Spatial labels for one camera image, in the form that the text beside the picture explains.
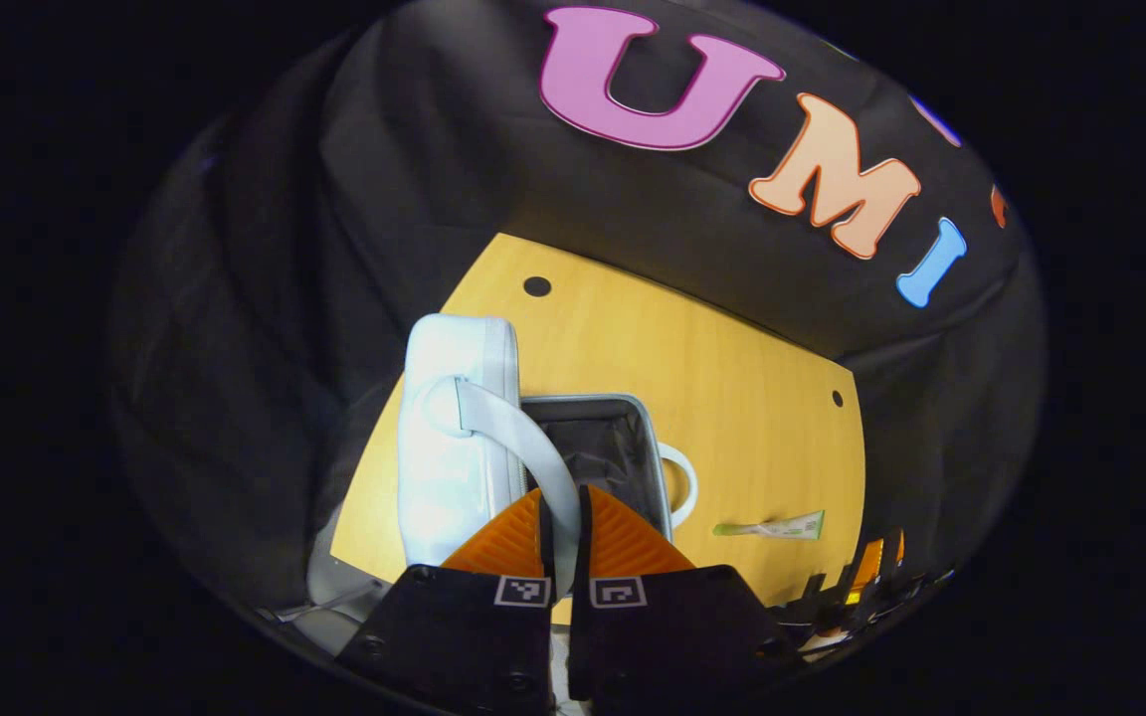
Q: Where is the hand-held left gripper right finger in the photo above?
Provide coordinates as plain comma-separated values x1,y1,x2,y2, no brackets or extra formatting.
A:
568,484,805,709

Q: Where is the black backdrop cloth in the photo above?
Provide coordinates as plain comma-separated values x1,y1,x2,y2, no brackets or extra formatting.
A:
105,0,1047,637

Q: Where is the white tube with green end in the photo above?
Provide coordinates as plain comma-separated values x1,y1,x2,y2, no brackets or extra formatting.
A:
712,510,826,541

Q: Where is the grey chair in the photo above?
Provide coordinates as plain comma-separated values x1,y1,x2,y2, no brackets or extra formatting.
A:
280,527,400,652

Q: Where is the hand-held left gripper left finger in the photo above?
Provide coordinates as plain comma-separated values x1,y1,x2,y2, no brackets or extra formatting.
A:
334,485,559,716

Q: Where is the white bumpy suitcase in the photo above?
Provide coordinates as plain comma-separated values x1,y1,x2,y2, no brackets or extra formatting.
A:
396,312,700,600

